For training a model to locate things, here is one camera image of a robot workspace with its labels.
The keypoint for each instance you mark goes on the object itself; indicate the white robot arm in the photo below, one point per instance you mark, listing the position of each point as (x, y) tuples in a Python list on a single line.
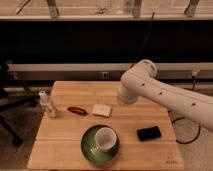
[(140, 80)]

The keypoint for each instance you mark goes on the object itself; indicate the small white bottle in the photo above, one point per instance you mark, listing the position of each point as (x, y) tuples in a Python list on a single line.
[(48, 105)]

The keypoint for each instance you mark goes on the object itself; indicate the red oblong object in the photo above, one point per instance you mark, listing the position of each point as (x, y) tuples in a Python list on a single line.
[(77, 110)]

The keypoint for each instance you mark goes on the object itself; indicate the white cup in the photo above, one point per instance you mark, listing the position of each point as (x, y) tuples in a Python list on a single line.
[(105, 138)]

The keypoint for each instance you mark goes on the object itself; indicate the green plate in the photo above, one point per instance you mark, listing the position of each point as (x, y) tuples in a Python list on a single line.
[(92, 152)]

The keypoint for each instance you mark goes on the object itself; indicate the black smartphone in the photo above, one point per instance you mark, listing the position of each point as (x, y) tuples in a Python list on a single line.
[(148, 133)]

